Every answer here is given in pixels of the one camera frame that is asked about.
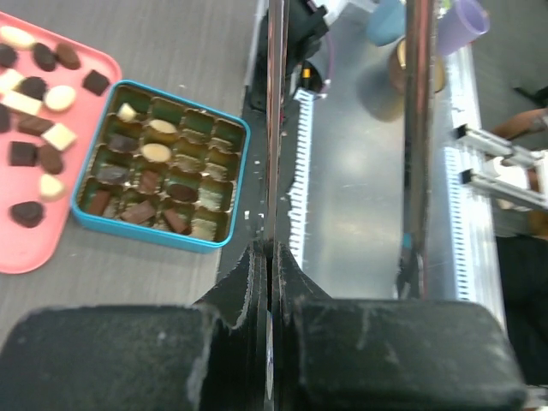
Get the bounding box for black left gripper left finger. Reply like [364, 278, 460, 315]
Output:
[1, 241, 268, 410]

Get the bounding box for stainless steel tongs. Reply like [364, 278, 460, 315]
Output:
[264, 1, 438, 298]

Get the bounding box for white cable duct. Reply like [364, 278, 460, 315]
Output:
[288, 88, 315, 268]

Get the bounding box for gold plastic chocolate insert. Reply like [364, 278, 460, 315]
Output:
[79, 85, 246, 244]

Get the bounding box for purple cup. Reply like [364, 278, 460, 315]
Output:
[437, 0, 491, 57]

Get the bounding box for blue chocolate tin box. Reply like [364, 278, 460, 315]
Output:
[69, 79, 252, 254]

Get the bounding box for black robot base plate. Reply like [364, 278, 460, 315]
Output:
[217, 1, 299, 280]

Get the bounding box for blue cup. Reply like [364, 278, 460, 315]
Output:
[366, 0, 406, 46]

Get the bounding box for pink tray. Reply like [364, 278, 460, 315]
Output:
[1, 14, 122, 274]

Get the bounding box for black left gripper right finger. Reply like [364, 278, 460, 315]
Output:
[271, 243, 527, 410]

